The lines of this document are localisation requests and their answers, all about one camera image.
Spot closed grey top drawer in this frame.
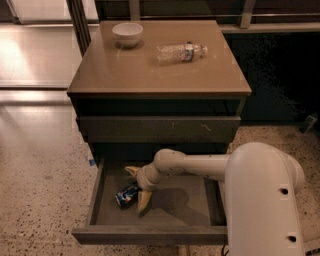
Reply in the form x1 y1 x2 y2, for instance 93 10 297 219
77 116 240 144

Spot open grey middle drawer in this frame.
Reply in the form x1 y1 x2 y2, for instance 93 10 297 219
72 160 228 245

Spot brown drawer cabinet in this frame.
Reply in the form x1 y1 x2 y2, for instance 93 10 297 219
67 20 251 162

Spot white power strip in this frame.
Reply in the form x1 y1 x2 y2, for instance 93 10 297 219
304 239 320 256

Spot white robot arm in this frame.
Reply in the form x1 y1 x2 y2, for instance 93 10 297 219
126 142 305 256

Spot blue tape piece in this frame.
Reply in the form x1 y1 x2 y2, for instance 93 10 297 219
88 159 96 166

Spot white ceramic bowl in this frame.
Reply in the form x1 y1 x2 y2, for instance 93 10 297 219
112 22 143 48

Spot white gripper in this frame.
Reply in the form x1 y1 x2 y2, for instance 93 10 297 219
125 164 166 214

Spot blue pepsi can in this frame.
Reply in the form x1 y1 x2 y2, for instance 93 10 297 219
115 182 141 209

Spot clear plastic water bottle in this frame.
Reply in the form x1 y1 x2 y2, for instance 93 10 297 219
156 41 208 65

